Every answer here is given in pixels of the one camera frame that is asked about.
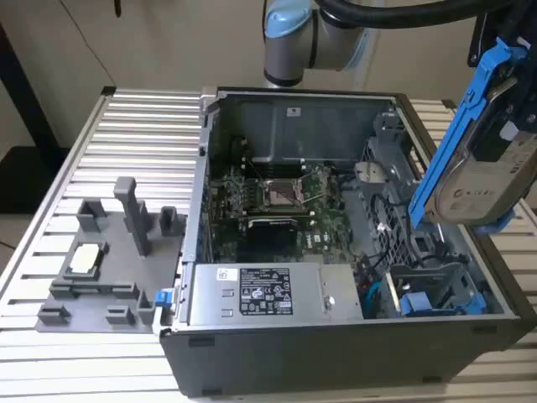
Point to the silver chipset heat sink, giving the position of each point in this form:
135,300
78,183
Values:
319,238

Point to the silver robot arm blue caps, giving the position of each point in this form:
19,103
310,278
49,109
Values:
289,46

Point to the CPU socket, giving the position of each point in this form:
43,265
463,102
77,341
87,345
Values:
279,195

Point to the silver CPU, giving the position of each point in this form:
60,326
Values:
86,258

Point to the black rectangular module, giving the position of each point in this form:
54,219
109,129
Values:
270,233

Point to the green motherboard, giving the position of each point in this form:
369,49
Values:
331,235

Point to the silver power supply with label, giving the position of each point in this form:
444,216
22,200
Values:
210,302

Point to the black slanted pole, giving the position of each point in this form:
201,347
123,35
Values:
25,84

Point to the disk bay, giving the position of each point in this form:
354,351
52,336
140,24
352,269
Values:
444,273

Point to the blue disk carrier in bay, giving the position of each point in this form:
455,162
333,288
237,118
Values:
415,303

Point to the dark grey PC case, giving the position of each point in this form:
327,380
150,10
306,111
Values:
293,361

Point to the hard disk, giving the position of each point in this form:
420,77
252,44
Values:
474,184

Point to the RAM slots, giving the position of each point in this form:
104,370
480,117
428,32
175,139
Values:
281,212

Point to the grey parts rack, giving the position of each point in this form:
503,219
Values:
117,260

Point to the locking lever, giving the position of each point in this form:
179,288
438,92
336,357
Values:
257,170

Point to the blue case latch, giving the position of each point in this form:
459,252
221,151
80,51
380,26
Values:
163,297

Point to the dark metal cover plate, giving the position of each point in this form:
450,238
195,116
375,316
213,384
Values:
327,130

